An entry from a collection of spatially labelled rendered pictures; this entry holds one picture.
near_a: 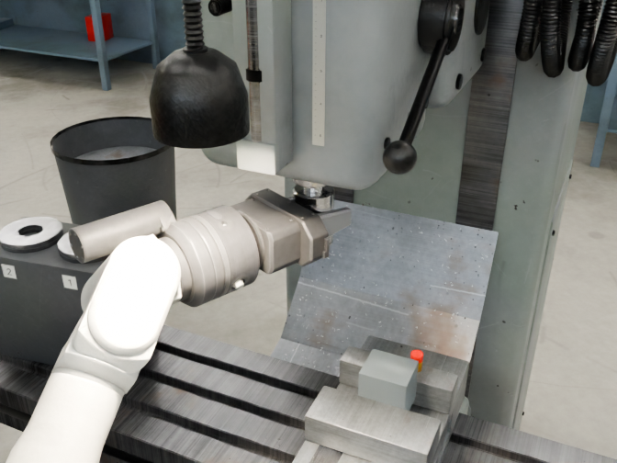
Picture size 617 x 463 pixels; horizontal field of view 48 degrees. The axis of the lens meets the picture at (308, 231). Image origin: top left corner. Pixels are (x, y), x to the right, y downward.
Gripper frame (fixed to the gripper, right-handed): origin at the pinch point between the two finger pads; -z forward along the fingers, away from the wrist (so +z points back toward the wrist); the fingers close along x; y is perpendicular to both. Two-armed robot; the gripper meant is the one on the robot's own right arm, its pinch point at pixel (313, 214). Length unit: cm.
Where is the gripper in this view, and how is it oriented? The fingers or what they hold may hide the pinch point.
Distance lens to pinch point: 79.0
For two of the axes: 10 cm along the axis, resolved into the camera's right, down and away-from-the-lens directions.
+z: -7.6, 3.0, -5.8
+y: -0.1, 8.8, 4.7
